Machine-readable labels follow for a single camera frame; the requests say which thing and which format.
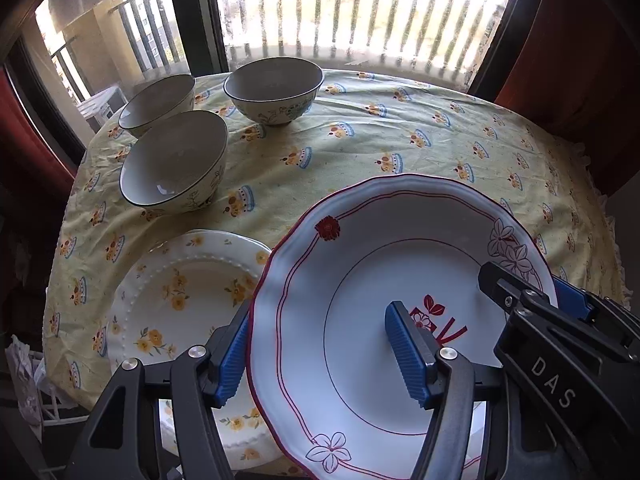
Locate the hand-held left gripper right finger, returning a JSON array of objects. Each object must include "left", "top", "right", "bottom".
[{"left": 384, "top": 301, "right": 507, "bottom": 480}]

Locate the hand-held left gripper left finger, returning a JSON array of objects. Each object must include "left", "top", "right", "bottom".
[{"left": 65, "top": 300, "right": 251, "bottom": 480}]

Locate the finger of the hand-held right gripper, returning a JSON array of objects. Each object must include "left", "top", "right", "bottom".
[
  {"left": 477, "top": 261, "right": 559, "bottom": 317},
  {"left": 551, "top": 279, "right": 639, "bottom": 332}
]

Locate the white beaded yellow-flower plate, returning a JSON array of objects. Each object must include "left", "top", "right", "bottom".
[{"left": 106, "top": 230, "right": 281, "bottom": 473}]

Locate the white red-rimmed plate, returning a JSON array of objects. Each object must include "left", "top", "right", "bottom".
[{"left": 247, "top": 174, "right": 559, "bottom": 477}]

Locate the white scalloped yellow-flower plate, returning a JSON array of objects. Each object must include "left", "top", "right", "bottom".
[{"left": 187, "top": 228, "right": 275, "bottom": 256}]

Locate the cream floral bowl dark rim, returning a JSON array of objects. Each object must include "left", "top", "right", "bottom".
[
  {"left": 223, "top": 57, "right": 325, "bottom": 127},
  {"left": 119, "top": 110, "right": 229, "bottom": 215},
  {"left": 118, "top": 74, "right": 197, "bottom": 138}
]

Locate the crumpled plastic bag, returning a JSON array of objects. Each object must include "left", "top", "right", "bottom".
[{"left": 5, "top": 334, "right": 47, "bottom": 411}]

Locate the yellow printed tablecloth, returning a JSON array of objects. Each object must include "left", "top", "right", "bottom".
[{"left": 42, "top": 67, "right": 631, "bottom": 478}]

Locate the white balcony chair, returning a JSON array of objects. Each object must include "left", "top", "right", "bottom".
[{"left": 77, "top": 86, "right": 127, "bottom": 133}]

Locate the balcony railing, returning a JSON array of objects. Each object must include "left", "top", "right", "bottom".
[{"left": 50, "top": 0, "right": 506, "bottom": 77}]

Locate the white wire basket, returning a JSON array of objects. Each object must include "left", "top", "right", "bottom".
[{"left": 30, "top": 352, "right": 83, "bottom": 428}]

